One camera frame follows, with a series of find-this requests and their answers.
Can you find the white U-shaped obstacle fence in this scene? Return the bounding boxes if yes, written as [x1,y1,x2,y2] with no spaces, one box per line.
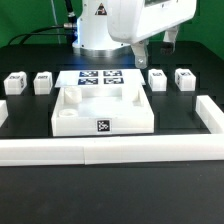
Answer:
[0,95,224,166]

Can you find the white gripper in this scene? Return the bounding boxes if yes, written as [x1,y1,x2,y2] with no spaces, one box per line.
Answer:
[107,0,197,69]

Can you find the white sheet with markers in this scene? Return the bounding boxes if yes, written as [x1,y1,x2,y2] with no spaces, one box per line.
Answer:
[55,69,145,88]

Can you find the black cables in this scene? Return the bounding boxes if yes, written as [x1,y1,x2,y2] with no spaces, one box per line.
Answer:
[7,0,78,46]

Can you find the white square tabletop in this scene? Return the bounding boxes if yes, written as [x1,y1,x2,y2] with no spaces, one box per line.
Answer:
[51,85,154,136]

